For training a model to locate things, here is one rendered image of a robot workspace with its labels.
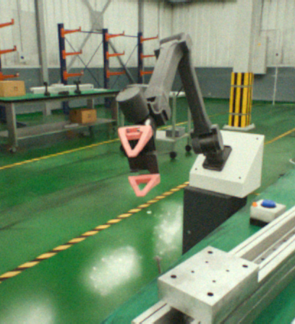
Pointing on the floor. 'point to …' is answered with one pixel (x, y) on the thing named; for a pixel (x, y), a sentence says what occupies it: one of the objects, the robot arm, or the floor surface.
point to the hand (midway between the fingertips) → (137, 174)
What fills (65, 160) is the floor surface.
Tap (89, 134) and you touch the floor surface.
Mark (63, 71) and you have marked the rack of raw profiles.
